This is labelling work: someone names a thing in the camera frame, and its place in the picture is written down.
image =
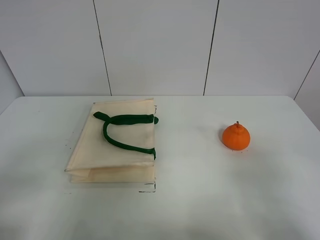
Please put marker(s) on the white linen bag green handles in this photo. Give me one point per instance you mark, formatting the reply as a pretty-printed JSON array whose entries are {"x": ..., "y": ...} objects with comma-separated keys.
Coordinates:
[{"x": 117, "y": 144}]

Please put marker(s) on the orange with stem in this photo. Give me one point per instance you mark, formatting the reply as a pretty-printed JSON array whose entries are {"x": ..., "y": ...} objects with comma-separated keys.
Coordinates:
[{"x": 236, "y": 137}]

